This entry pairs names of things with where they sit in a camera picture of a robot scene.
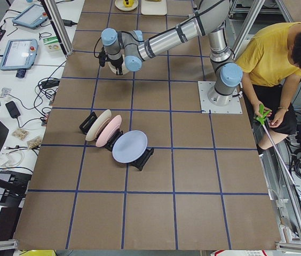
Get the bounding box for cream plate in rack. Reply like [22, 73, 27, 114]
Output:
[85, 109, 112, 141]

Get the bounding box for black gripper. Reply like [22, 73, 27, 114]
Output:
[108, 0, 128, 76]

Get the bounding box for aluminium frame post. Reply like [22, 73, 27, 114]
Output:
[41, 0, 73, 56]

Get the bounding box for black dish rack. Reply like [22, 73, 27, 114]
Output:
[79, 109, 154, 171]

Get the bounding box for blue plate in rack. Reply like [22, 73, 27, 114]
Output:
[112, 130, 148, 163]

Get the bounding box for blue teach pendant near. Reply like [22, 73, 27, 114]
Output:
[0, 38, 38, 71]

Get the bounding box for green handled tool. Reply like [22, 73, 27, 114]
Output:
[255, 104, 271, 125]

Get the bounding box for blue teach pendant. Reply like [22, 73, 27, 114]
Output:
[0, 38, 38, 71]
[12, 4, 48, 29]

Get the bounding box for black power adapter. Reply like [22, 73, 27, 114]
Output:
[62, 19, 77, 27]

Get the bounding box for cream rectangular tray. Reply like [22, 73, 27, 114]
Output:
[141, 0, 167, 15]

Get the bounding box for blue teach pendant far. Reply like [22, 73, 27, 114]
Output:
[12, 4, 48, 29]

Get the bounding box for cream round plate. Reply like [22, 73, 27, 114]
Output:
[115, 0, 138, 12]

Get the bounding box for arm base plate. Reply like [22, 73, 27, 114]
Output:
[197, 81, 243, 115]

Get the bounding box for green white carton box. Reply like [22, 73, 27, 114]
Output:
[43, 36, 61, 53]

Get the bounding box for person in yellow shirt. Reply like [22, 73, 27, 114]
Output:
[236, 22, 301, 155]

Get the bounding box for yellow lemon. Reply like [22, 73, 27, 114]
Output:
[123, 0, 134, 8]

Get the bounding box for pink plate in rack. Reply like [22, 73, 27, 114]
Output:
[96, 115, 122, 147]

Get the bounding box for white bowl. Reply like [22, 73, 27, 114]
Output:
[108, 62, 130, 76]

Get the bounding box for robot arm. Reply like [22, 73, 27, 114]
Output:
[97, 1, 243, 106]

